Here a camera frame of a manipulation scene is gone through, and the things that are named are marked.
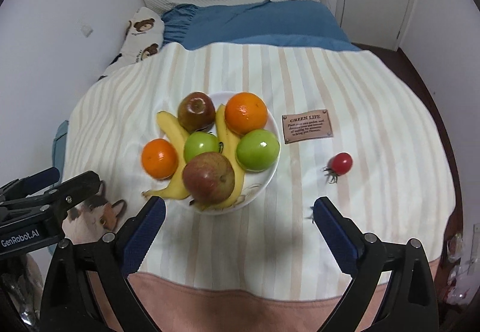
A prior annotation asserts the small orange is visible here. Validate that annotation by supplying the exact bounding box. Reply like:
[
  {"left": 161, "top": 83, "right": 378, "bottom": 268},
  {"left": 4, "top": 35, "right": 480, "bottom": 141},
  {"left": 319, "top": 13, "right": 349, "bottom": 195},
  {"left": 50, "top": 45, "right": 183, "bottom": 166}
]
[{"left": 141, "top": 138, "right": 178, "bottom": 180}]

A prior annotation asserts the small yellow banana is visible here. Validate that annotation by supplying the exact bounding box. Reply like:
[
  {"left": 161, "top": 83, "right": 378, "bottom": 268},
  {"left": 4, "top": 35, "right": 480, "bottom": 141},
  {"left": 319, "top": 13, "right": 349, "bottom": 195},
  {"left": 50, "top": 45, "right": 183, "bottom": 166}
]
[{"left": 141, "top": 111, "right": 190, "bottom": 200}]

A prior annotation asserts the small green apple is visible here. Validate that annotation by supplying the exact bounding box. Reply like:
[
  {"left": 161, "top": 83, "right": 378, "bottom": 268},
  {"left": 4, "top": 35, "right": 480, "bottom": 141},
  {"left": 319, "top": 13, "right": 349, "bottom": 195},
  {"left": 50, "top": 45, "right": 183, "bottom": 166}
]
[{"left": 183, "top": 131, "right": 220, "bottom": 163}]

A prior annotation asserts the red cherry tomato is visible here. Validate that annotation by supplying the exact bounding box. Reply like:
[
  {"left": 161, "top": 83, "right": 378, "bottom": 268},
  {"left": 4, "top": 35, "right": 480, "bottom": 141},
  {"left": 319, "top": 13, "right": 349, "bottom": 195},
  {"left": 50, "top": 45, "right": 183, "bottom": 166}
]
[{"left": 323, "top": 152, "right": 353, "bottom": 184}]

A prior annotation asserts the dark red apple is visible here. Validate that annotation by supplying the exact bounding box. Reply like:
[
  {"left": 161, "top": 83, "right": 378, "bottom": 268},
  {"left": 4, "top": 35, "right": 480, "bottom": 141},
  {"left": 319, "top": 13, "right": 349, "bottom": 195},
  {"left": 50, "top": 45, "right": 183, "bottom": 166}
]
[{"left": 177, "top": 91, "right": 216, "bottom": 134}]

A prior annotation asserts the large yellow banana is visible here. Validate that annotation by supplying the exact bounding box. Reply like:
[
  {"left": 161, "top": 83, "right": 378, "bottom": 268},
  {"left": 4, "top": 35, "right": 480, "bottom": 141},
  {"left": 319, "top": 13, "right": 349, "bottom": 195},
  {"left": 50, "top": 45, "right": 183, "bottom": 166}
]
[{"left": 193, "top": 104, "right": 246, "bottom": 213}]

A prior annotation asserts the large green apple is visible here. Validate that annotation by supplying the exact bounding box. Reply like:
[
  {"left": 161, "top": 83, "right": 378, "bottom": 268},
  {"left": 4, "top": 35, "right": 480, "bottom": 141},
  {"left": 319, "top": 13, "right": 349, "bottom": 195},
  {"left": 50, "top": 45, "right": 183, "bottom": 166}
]
[{"left": 236, "top": 130, "right": 280, "bottom": 172}]

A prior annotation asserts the large orange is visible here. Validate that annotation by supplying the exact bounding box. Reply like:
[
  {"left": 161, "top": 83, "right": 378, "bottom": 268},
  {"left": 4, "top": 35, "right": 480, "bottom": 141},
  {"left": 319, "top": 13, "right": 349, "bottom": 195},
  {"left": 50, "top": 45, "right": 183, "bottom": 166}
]
[{"left": 224, "top": 92, "right": 268, "bottom": 135}]

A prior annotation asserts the striped cream blanket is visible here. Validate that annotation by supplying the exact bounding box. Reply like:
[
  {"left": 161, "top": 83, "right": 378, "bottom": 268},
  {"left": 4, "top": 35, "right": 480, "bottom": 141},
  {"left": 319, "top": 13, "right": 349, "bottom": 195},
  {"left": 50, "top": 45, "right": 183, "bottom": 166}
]
[{"left": 61, "top": 40, "right": 457, "bottom": 332}]

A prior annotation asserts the bear print pillow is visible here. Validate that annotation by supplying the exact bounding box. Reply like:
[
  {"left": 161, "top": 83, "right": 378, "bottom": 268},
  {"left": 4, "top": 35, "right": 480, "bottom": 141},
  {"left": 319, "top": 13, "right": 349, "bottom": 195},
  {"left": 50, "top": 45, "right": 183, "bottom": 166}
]
[{"left": 99, "top": 7, "right": 164, "bottom": 79}]

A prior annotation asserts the white ceramic plate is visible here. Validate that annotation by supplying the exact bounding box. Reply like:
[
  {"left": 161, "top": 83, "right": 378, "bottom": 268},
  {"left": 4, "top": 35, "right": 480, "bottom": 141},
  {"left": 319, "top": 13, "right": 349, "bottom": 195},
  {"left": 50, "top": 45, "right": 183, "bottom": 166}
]
[{"left": 176, "top": 91, "right": 281, "bottom": 216}]

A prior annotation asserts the brown blanket label patch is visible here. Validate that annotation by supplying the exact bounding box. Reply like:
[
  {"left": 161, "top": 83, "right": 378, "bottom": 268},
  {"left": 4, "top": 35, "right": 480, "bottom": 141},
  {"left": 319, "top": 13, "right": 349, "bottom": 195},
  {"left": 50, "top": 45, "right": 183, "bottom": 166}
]
[{"left": 281, "top": 109, "right": 334, "bottom": 144}]

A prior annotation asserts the blue bed quilt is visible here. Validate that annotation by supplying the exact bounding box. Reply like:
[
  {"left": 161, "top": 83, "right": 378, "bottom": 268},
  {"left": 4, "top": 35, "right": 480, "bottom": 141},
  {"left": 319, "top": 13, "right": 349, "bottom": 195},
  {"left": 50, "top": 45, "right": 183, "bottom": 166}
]
[{"left": 51, "top": 0, "right": 363, "bottom": 168}]

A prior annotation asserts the white wall socket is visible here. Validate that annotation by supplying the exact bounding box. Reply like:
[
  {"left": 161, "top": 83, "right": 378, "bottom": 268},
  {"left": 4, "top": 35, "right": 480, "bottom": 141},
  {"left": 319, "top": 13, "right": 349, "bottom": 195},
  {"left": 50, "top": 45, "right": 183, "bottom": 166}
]
[{"left": 80, "top": 24, "right": 94, "bottom": 38}]

